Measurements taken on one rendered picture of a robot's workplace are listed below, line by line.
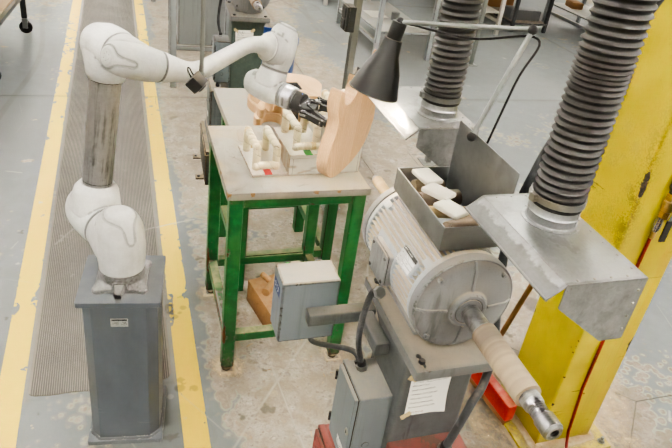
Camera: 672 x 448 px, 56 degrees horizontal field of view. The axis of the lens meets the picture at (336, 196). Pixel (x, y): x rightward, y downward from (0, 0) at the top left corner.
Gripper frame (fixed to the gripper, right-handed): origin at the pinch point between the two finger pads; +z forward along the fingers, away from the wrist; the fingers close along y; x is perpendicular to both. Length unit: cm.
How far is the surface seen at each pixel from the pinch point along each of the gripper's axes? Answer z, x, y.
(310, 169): -13.5, -33.9, -7.5
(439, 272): 61, 27, 74
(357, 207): 9.1, -43.4, -9.5
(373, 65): 22, 48, 38
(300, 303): 30, -6, 75
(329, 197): -0.7, -38.1, -2.0
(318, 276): 31, 0, 69
